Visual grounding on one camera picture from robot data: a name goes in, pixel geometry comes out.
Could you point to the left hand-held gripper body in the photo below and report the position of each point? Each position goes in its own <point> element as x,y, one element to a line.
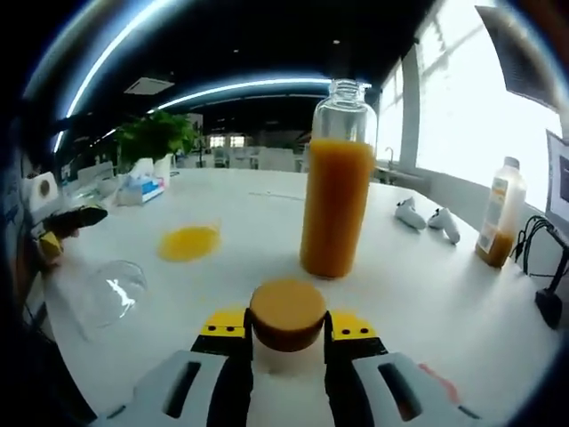
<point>42,190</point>

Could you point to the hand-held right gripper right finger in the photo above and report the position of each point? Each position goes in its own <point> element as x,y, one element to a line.
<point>369,391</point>

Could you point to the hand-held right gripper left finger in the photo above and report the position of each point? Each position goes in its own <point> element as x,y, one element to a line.
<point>146,396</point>

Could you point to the small glass dish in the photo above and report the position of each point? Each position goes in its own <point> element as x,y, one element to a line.
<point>115,307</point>

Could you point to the clear glass Petri dish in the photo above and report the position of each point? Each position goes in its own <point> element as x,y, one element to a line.
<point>189,244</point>

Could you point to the wooden bottle cap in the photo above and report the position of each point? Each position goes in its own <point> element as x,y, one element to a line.
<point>286,311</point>

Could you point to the glass liquid culture medium bottle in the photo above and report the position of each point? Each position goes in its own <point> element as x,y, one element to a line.
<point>335,213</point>

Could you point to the plastic bottle with brown liquid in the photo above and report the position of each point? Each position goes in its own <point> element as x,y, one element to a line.
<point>500,209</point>

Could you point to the blue and white tissue box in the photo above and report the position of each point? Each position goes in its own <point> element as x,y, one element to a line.
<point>142,189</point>

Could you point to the green potted plant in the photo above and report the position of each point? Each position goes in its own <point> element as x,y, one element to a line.
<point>151,138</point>

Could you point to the ceiling air conditioner cassette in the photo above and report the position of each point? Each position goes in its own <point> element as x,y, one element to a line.
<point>149,85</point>

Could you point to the long ceiling light strip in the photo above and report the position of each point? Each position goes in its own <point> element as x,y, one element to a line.
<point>249,85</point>
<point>113,44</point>

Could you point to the white handheld controller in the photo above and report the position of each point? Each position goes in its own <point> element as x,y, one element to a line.
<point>446,224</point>
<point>411,214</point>

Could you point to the row of white office chairs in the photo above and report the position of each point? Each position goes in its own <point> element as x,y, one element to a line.
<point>266,158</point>

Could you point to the black laptop stand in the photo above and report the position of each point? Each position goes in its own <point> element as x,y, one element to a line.
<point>549,302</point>

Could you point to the steel sink with faucet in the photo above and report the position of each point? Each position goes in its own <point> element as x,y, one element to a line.
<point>395,175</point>

